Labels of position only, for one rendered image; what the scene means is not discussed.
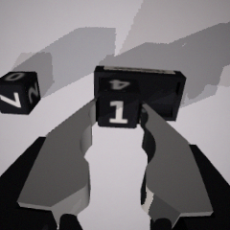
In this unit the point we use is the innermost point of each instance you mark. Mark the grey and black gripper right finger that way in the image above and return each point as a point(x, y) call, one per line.
point(180, 183)

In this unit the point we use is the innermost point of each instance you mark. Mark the black rectangular tray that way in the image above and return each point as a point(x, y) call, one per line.
point(161, 90)

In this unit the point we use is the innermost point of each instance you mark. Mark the black number cube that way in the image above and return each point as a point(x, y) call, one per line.
point(19, 93)
point(118, 101)

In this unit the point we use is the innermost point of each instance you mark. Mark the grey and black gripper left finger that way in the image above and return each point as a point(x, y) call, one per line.
point(51, 177)

